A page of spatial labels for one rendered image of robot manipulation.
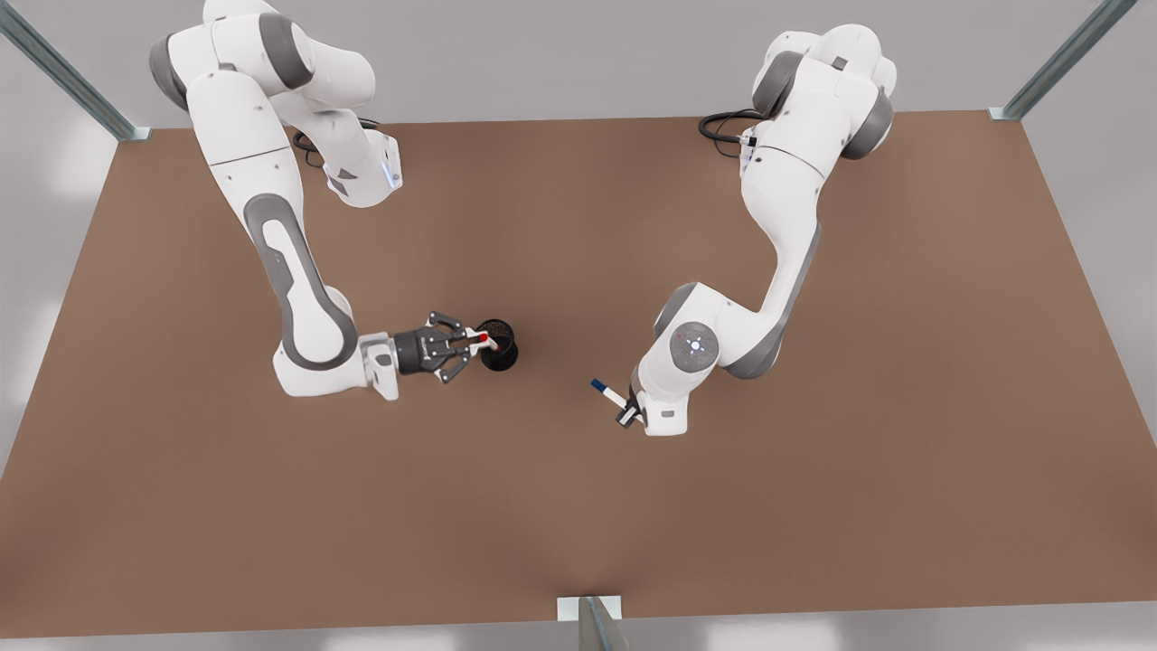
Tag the red-tipped white pen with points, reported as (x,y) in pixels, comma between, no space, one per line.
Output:
(482,338)

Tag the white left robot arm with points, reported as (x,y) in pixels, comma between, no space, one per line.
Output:
(795,154)

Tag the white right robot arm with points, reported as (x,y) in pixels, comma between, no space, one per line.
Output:
(230,136)

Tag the black pen holder cup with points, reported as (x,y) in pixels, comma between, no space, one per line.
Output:
(503,353)

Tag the silver frame post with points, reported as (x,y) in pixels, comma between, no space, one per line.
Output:
(63,72)
(592,624)
(1062,59)

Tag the blue-capped white pen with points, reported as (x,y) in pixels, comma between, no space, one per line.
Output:
(609,392)

